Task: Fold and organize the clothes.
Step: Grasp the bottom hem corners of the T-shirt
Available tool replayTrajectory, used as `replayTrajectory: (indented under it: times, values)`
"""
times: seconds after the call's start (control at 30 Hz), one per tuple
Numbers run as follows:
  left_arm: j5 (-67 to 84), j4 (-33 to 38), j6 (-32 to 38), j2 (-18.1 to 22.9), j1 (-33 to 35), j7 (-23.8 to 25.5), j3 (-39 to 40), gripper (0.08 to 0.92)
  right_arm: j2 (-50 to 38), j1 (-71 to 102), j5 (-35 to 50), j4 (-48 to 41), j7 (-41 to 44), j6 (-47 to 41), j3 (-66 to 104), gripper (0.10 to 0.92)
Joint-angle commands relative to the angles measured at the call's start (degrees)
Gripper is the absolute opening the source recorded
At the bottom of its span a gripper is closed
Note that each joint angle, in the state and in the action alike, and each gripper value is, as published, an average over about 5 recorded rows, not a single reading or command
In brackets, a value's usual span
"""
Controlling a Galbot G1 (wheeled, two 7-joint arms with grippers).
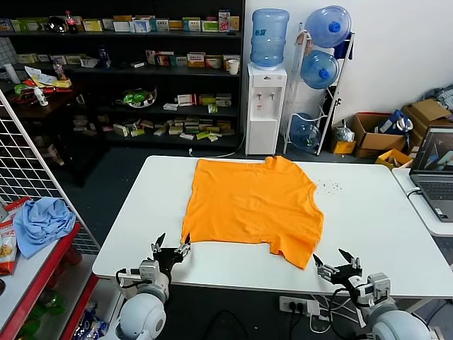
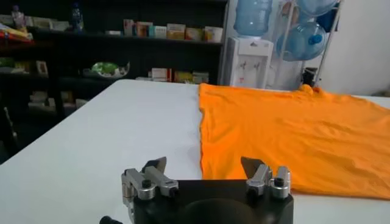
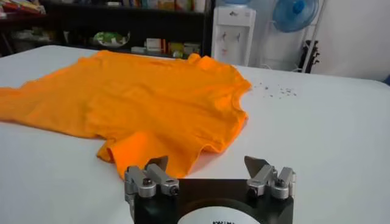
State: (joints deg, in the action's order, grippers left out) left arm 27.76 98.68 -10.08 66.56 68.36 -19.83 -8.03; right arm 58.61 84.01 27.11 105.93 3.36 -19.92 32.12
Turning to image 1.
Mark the white paper cup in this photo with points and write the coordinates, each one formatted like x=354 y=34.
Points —
x=233 y=67

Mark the red white shelf cart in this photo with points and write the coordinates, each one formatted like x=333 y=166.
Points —
x=35 y=269

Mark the open brown cardboard box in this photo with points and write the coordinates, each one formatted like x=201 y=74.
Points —
x=382 y=141

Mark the green yellow box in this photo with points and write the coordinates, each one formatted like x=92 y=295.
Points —
x=207 y=99

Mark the blue water jug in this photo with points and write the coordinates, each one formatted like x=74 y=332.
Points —
x=269 y=39
x=316 y=71
x=323 y=23
x=305 y=136

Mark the white power strip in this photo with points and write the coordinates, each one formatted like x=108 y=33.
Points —
x=304 y=305

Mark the green white medicine box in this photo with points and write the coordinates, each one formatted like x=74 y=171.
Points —
x=210 y=26
x=192 y=25

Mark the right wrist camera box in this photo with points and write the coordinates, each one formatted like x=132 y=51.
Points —
x=378 y=287

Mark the tan cardboard box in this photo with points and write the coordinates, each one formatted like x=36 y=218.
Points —
x=424 y=110

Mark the blue white packet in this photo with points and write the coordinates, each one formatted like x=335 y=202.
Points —
x=92 y=322

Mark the blue bag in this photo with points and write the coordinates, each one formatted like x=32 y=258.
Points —
x=389 y=124

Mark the small green box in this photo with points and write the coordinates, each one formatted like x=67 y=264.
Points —
x=213 y=108

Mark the small blue white box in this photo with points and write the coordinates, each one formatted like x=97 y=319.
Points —
x=5 y=25

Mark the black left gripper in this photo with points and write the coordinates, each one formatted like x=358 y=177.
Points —
x=168 y=258

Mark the cola bottle red cap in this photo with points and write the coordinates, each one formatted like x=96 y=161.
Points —
x=71 y=23

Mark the dark blue bottle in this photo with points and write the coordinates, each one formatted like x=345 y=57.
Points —
x=104 y=58

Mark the red snack bag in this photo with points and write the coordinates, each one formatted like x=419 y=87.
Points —
x=7 y=251

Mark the large white table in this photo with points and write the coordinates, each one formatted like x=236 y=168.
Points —
x=354 y=230

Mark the black shelf unit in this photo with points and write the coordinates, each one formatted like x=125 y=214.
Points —
x=163 y=83

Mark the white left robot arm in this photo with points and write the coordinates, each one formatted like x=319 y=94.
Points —
x=141 y=315

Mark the flat white box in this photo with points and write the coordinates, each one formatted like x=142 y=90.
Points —
x=187 y=136
x=171 y=106
x=137 y=64

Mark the dark blue cloth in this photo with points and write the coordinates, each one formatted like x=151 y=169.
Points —
x=345 y=46

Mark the teal white medicine box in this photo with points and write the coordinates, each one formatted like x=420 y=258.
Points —
x=160 y=25

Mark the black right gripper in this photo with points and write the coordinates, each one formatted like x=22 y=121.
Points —
x=343 y=273

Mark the yellow white paper packets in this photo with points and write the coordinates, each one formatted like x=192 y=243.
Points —
x=42 y=78

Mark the white open tray box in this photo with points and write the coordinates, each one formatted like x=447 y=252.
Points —
x=88 y=62

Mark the shiny black helmet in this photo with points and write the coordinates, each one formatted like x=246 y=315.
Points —
x=56 y=24

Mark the yellow medicine box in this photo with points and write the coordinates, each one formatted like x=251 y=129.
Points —
x=92 y=25

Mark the white water dispenser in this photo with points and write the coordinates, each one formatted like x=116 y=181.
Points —
x=262 y=134

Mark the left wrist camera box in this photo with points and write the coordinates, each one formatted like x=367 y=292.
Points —
x=148 y=271

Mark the lime green box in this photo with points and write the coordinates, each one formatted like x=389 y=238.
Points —
x=202 y=135

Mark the grey blue clothes pile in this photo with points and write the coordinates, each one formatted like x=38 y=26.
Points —
x=442 y=95

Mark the white yellow box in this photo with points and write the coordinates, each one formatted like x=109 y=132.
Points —
x=121 y=130

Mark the white metal jug rack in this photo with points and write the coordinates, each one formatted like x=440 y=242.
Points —
x=290 y=117

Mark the white red striped box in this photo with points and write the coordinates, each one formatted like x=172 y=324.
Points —
x=186 y=100

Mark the grey open laptop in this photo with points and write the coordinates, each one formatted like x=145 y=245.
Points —
x=435 y=191

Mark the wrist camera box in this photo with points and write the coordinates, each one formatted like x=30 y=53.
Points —
x=378 y=287
x=148 y=271

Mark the crumpled light blue cloth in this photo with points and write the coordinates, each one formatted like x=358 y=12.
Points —
x=42 y=219

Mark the blue white medicine box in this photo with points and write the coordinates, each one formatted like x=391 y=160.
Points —
x=141 y=26

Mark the dark wooden table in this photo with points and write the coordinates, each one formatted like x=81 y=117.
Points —
x=60 y=101

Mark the green packaged goods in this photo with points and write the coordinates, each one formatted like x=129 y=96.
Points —
x=53 y=301

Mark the small white side table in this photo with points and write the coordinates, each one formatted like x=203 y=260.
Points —
x=401 y=175

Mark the white cylinder container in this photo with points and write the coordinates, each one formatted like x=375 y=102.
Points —
x=11 y=72

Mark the crumpled plastic bag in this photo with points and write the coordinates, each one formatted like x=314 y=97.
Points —
x=345 y=134

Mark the white plastic bottle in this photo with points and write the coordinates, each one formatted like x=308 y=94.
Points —
x=41 y=97

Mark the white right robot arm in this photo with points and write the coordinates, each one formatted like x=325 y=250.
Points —
x=400 y=326

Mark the orange t-shirt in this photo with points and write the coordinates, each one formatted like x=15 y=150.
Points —
x=247 y=205

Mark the yellow storage bin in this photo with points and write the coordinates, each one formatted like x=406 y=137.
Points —
x=385 y=157

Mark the flat yellow box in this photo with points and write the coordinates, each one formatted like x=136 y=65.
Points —
x=176 y=25

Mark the small yellow cardboard box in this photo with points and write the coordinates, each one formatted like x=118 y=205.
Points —
x=345 y=147

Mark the cream medicine box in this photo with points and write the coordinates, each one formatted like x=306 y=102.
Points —
x=27 y=58
x=58 y=59
x=75 y=59

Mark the green white patterned bowl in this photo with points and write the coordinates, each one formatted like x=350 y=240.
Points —
x=136 y=97

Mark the pink colourful box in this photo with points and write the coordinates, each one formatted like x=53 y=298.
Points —
x=224 y=21

